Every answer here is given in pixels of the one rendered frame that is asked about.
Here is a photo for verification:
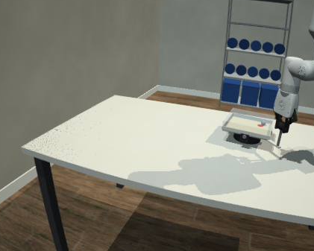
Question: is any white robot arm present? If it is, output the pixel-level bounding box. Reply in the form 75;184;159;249
280;8;314;93

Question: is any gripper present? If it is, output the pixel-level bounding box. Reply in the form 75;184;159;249
273;89;299;133

